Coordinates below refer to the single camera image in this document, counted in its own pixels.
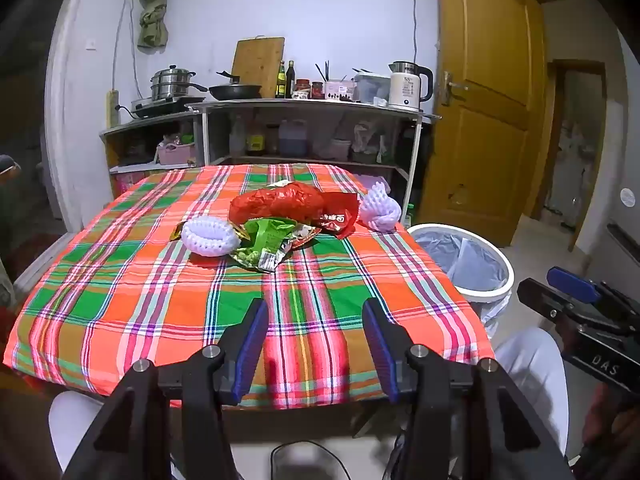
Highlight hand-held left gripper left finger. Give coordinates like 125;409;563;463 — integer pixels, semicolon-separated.
62;297;271;480

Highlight black induction cooktop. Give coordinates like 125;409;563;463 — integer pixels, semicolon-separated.
131;96;207;120

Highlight wooden doorway frame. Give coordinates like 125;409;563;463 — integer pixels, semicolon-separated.
520;59;609;252

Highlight clear plastic container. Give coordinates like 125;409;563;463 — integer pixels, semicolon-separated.
353;72;392;106

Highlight grey metal shelf unit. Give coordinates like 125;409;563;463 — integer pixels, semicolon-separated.
186;97;442;211

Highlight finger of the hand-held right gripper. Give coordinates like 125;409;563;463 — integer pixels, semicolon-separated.
546;266;602;303
517;277;597;332

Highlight plaid tablecloth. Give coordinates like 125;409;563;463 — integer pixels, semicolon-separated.
2;162;496;408

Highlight person's right leg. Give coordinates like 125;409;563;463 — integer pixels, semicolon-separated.
489;327;572;461

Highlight metal door handle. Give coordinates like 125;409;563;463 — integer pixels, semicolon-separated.
440;71;469;107

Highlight white foam fruit net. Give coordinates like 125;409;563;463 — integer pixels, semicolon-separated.
181;214;241;257
359;182;402;232

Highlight pink plastic basket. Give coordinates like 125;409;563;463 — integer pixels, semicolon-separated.
157;142;197;166

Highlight person's left leg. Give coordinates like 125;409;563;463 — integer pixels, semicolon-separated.
47;390;123;472

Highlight white electric kettle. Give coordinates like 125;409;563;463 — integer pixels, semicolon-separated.
389;61;434;111

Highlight red snack wrapper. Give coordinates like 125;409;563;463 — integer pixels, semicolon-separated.
315;192;361;239

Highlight purple lid storage box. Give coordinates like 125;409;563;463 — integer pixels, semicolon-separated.
356;175;392;196

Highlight green snack bag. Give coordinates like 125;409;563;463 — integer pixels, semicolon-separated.
229;217;301;273

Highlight yellow label oil bottle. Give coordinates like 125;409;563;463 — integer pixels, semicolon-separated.
244;115;266;156

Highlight bunch of chopsticks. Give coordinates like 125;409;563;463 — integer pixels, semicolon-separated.
314;61;348;83

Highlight white round trash bin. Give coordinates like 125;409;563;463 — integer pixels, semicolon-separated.
406;223;516;337

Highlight person's right hand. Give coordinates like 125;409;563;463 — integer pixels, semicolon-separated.
582;385;640;480

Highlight steel steamer pot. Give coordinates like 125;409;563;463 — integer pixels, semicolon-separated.
150;64;208;101

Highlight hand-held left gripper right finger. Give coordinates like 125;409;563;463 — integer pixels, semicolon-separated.
361;298;576;480

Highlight hanging green cloth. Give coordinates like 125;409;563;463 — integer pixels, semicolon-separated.
137;0;171;51

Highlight black frying pan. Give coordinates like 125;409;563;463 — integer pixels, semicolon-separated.
207;71;264;101

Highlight person's leg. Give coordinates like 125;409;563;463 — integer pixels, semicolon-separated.
489;327;572;461
47;390;123;472

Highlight wooden cutting board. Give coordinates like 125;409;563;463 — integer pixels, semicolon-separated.
230;36;286;99

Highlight grey plastic bin liner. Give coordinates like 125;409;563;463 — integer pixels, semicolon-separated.
411;228;510;292

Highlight red plastic bag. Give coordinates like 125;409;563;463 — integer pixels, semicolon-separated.
228;182;326;226

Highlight low wooden shelf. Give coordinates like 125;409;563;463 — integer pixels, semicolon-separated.
99;110;207;197

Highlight pink utensil box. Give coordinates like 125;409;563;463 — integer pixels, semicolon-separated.
322;80;357;103

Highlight clear plastic bottle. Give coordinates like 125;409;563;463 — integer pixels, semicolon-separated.
228;117;247;156

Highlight plastic bags on shelf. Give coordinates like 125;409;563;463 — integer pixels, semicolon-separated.
350;119;388;164

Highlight large dark liquid jug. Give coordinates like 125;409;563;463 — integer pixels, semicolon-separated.
277;118;310;157

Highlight black floor cable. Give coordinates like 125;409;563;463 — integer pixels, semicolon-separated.
270;439;353;480

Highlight white appliance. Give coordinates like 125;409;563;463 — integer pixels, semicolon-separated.
544;127;592;222

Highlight yellow wooden door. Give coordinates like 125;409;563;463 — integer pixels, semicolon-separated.
419;0;547;248

